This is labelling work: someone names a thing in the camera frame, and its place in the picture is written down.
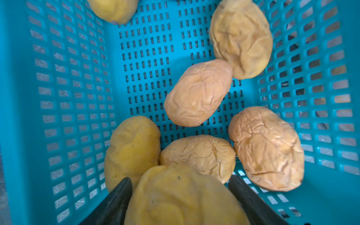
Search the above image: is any potato right edge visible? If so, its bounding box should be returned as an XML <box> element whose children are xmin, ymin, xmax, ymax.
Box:
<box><xmin>164</xmin><ymin>59</ymin><xmax>233</xmax><ymax>127</ymax></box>

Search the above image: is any potato bottom left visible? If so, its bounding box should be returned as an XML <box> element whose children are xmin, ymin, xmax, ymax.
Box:
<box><xmin>104</xmin><ymin>116</ymin><xmax>161</xmax><ymax>193</ymax></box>

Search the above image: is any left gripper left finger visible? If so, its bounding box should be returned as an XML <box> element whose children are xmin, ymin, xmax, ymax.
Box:
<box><xmin>80</xmin><ymin>177</ymin><xmax>133</xmax><ymax>225</ymax></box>

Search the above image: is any reddish potato lower right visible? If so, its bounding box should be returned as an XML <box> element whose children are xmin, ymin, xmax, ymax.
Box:
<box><xmin>228</xmin><ymin>106</ymin><xmax>305</xmax><ymax>192</ymax></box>

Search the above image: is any potato top left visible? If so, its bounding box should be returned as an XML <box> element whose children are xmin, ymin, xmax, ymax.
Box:
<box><xmin>88</xmin><ymin>0</ymin><xmax>139</xmax><ymax>25</ymax></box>

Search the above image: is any greenish potato top right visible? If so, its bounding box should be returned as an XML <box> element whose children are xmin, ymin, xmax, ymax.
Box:
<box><xmin>209</xmin><ymin>0</ymin><xmax>273</xmax><ymax>80</ymax></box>

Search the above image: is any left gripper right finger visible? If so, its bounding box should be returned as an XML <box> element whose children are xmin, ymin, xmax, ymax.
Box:
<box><xmin>228</xmin><ymin>175</ymin><xmax>288</xmax><ymax>225</ymax></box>

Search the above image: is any potato upper middle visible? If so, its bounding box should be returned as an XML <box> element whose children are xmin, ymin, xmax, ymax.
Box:
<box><xmin>124</xmin><ymin>165</ymin><xmax>249</xmax><ymax>225</ymax></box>

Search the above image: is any potato bottom middle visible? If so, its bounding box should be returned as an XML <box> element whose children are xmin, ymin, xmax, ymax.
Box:
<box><xmin>159</xmin><ymin>135</ymin><xmax>236</xmax><ymax>184</ymax></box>

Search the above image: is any teal plastic basket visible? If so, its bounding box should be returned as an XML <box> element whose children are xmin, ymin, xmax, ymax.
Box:
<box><xmin>1</xmin><ymin>1</ymin><xmax>360</xmax><ymax>225</ymax></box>

